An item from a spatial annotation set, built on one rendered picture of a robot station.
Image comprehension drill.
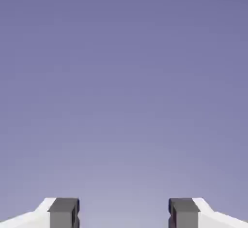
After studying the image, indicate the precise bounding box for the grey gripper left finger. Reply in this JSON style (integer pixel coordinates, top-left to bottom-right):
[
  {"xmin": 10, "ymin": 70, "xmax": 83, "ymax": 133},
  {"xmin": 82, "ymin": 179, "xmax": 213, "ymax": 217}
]
[{"xmin": 0, "ymin": 197, "xmax": 80, "ymax": 228}]

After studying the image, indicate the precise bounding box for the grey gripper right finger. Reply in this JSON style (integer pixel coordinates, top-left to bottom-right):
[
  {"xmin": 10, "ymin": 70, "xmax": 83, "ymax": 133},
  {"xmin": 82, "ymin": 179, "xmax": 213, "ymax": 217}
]
[{"xmin": 168, "ymin": 197, "xmax": 248, "ymax": 228}]

